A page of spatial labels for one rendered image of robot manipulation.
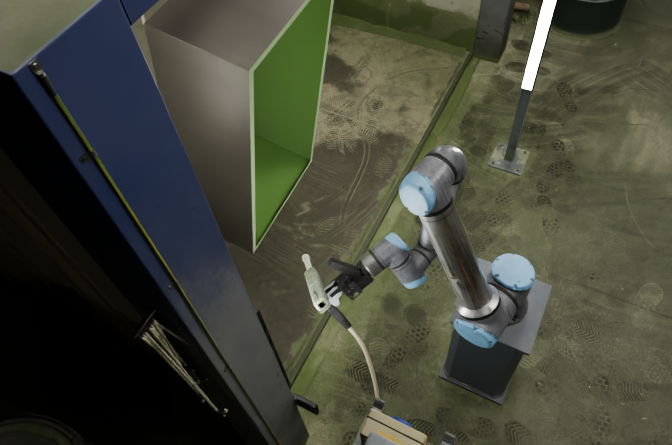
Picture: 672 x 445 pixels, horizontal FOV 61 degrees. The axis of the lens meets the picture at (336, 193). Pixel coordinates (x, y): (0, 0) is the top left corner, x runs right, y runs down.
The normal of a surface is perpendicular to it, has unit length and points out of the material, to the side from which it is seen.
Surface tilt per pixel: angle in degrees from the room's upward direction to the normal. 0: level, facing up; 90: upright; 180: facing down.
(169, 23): 12
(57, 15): 0
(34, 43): 0
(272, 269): 0
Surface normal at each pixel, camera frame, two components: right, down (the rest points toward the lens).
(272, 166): 0.11, -0.52
